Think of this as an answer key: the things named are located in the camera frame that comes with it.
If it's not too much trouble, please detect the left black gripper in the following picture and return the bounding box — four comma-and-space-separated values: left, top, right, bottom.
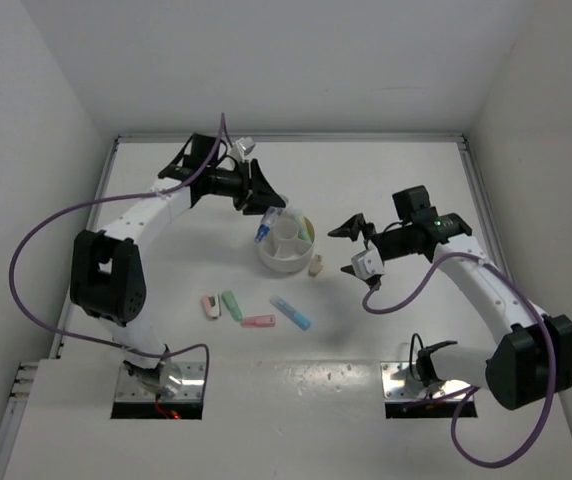
205, 159, 284, 216

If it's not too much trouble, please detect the yellow highlighter marker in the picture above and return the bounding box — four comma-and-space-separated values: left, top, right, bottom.
292, 209, 311, 243

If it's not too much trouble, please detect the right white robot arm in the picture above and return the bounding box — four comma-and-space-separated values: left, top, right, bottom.
329, 185, 572, 410

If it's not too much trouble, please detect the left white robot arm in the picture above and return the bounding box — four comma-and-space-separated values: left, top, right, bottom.
69, 134, 286, 370

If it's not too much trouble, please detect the white round divided organizer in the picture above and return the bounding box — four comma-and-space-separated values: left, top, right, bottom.
255, 212, 315, 274

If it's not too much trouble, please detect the blue highlighter marker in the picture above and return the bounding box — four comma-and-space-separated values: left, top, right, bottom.
270, 295, 311, 331

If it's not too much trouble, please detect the pink highlighter marker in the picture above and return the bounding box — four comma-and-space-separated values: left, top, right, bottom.
240, 315, 276, 328

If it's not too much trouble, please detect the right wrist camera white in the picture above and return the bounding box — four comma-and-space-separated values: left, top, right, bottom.
351, 248, 384, 280

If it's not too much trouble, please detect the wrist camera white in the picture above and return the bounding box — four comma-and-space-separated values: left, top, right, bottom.
351, 248, 384, 280
230, 136, 256, 162

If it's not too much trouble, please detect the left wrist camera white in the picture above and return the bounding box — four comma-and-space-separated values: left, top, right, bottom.
230, 136, 256, 162

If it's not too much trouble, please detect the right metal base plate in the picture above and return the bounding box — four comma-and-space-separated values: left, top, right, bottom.
380, 361, 471, 404

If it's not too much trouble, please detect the metal base plate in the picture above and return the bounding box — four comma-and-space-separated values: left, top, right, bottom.
380, 361, 471, 404
114, 361, 206, 404

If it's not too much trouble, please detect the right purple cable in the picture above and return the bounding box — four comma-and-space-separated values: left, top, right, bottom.
362, 251, 557, 469

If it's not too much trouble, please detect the purple cable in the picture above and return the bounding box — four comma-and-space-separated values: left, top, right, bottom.
362, 251, 557, 469
9, 112, 235, 366

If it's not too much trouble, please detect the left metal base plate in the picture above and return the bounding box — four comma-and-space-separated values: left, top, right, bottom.
114, 361, 206, 404

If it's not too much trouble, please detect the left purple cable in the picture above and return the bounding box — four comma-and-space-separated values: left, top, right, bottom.
9, 112, 235, 366

